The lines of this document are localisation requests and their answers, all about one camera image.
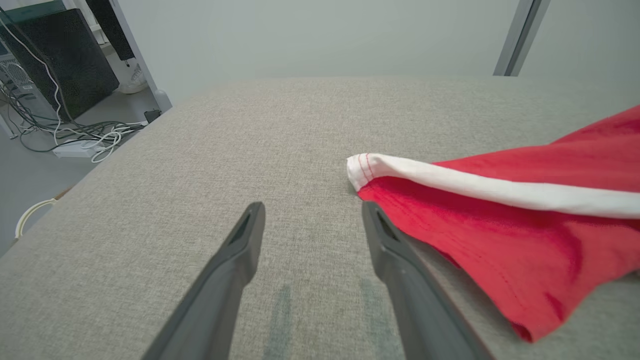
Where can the white partition post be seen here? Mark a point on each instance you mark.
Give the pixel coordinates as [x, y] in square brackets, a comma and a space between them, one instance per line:
[151, 80]

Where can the grey metal partition post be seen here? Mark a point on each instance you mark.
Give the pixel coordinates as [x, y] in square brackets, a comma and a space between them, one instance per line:
[520, 35]

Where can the small black adapter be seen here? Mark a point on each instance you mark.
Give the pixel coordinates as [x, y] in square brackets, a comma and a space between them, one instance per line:
[152, 115]

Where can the black mesh computer tower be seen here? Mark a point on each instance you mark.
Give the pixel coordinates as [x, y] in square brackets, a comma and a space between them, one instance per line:
[65, 60]

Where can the white power strip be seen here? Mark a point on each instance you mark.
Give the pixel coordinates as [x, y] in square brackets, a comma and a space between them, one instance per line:
[75, 148]

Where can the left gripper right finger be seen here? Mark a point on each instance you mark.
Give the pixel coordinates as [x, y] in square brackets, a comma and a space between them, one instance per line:
[415, 310]

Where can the red Bulls basketball shorts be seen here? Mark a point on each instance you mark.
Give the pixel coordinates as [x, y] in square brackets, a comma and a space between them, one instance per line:
[500, 250]

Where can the silver perforated computer case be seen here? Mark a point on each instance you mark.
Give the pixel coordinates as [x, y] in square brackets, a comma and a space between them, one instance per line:
[20, 80]

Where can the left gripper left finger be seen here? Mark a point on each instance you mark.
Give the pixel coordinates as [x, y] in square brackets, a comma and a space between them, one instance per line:
[220, 300]

